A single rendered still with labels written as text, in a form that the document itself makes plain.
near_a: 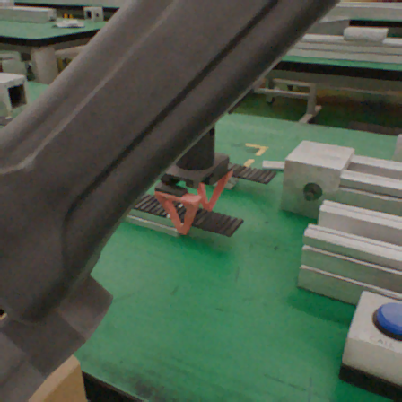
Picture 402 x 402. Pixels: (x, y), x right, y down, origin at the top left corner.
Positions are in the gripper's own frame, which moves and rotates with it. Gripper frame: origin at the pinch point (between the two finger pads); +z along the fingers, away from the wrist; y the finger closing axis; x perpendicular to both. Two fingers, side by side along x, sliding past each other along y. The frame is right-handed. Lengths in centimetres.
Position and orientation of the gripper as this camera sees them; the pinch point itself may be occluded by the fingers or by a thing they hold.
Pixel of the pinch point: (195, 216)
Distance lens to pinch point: 67.4
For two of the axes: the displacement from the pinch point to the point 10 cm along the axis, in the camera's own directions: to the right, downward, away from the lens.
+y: 4.9, -4.3, 7.6
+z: 0.0, 8.7, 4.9
